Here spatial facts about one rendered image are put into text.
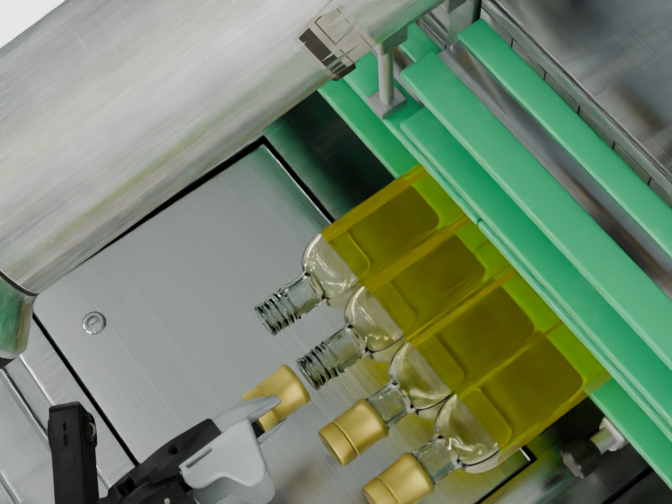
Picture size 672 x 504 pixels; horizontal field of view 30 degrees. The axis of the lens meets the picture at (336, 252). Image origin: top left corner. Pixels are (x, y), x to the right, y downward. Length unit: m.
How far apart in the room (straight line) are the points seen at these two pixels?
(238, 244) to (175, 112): 0.72
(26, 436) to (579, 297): 0.51
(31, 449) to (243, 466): 0.27
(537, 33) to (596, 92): 0.07
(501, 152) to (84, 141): 0.50
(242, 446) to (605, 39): 0.40
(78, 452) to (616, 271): 0.42
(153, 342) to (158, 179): 0.68
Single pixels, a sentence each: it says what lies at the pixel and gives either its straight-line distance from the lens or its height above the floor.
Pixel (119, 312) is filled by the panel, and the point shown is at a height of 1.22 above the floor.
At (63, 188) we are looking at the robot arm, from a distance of 0.47.
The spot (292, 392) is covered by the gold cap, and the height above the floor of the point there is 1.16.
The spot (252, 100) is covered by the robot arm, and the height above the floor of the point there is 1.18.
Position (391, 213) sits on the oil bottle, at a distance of 1.01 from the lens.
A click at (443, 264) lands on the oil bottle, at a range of 0.99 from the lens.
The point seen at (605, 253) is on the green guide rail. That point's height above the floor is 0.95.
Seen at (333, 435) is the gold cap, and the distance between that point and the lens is 0.96.
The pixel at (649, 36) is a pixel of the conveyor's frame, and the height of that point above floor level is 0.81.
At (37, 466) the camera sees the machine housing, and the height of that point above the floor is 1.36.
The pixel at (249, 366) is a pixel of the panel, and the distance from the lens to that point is 1.14.
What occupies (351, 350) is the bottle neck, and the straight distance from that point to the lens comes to 0.98.
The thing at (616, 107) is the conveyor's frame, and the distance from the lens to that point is 0.93.
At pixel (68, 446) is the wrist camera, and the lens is 0.98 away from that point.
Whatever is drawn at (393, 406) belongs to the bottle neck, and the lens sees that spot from 0.97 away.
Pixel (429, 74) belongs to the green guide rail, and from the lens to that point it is 0.95.
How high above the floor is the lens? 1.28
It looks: 13 degrees down
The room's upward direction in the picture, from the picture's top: 125 degrees counter-clockwise
